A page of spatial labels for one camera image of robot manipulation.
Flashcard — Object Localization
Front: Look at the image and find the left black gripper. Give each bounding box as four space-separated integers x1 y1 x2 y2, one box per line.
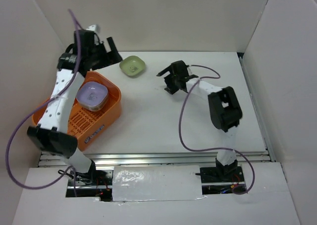
89 37 123 71

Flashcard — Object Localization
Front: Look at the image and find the white foil sheet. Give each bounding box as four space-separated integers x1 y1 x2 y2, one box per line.
112 166 203 202

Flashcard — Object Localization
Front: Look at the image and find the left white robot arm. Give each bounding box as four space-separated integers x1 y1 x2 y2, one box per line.
27 29 122 185

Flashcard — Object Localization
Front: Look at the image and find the green plate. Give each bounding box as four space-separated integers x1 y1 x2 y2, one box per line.
119 56 146 78

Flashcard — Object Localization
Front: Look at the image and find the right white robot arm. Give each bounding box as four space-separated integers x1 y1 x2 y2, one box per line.
157 60 243 181

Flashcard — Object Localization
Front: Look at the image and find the cream plate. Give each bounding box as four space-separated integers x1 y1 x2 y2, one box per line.
82 104 105 112

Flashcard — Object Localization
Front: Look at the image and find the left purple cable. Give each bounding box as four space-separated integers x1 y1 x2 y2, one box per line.
4 8 86 198

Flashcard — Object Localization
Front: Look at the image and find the orange plastic bin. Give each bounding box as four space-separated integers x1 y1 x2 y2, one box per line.
27 69 122 157

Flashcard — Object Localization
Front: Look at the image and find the aluminium rail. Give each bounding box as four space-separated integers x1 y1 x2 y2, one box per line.
38 151 271 168

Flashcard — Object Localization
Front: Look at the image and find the purple plate top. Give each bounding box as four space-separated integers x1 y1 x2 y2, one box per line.
76 81 108 106

